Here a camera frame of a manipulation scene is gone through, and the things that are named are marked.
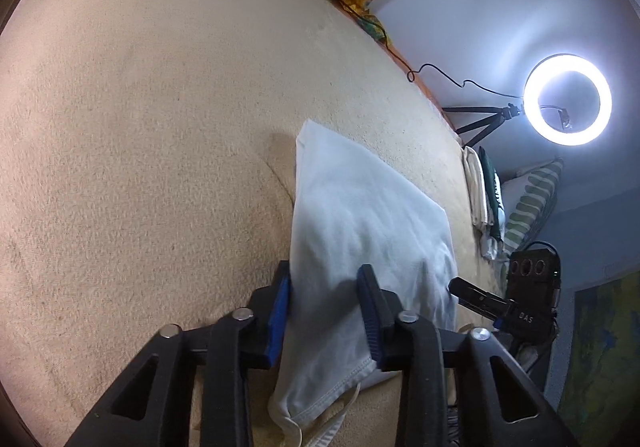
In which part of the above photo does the white folded cloth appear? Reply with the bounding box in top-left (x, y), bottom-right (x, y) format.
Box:
top-left (461, 146), bottom-right (493, 228)

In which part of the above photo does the wall poster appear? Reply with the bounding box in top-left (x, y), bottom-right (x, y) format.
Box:
top-left (555, 272), bottom-right (640, 447)

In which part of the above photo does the white camisole top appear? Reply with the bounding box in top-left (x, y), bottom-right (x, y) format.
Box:
top-left (267, 120), bottom-right (460, 447)

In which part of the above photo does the green striped pillow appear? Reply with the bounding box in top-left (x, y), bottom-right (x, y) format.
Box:
top-left (502, 158), bottom-right (565, 255)

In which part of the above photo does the white ring light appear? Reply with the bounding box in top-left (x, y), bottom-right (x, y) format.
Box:
top-left (523, 54), bottom-right (613, 146)

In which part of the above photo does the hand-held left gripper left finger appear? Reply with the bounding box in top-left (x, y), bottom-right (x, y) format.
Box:
top-left (65, 259), bottom-right (292, 447)

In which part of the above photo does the small white folded garment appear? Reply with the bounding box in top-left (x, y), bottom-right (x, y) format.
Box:
top-left (480, 234), bottom-right (506, 260)

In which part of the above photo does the small black tripod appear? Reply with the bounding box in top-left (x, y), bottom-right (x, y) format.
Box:
top-left (442, 102), bottom-right (526, 148)

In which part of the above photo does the teal printed folded garment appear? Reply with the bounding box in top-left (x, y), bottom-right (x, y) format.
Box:
top-left (477, 146), bottom-right (507, 238)

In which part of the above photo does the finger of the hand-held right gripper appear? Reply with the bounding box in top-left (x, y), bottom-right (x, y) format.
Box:
top-left (448, 277), bottom-right (516, 323)

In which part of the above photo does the black power cable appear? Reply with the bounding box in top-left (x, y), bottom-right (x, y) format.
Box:
top-left (340, 0), bottom-right (523, 110)

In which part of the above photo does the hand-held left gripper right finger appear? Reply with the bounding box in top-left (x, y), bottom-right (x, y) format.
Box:
top-left (356, 264), bottom-right (573, 447)

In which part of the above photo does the black gooseneck phone holder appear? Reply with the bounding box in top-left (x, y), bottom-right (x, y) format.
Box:
top-left (537, 102), bottom-right (573, 130)

